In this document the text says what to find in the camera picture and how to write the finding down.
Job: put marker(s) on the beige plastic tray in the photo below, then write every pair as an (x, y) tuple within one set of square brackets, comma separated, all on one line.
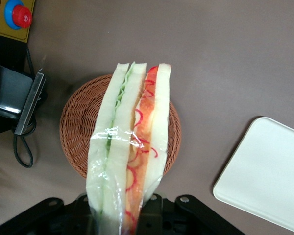
[(267, 171)]

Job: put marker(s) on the triangle sandwich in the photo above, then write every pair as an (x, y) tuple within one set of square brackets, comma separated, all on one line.
[(127, 122)]

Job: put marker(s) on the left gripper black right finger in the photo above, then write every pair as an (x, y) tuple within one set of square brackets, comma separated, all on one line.
[(186, 215)]

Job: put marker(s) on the yellow black emergency stop box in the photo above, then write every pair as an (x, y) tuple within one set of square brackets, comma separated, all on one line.
[(17, 14)]

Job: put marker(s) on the round brown wicker basket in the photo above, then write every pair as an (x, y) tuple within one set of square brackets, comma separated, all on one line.
[(76, 132)]

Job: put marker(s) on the black box with metal bar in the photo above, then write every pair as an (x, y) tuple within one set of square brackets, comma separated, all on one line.
[(12, 90)]

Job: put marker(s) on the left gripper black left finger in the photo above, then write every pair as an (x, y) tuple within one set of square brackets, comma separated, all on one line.
[(51, 215)]

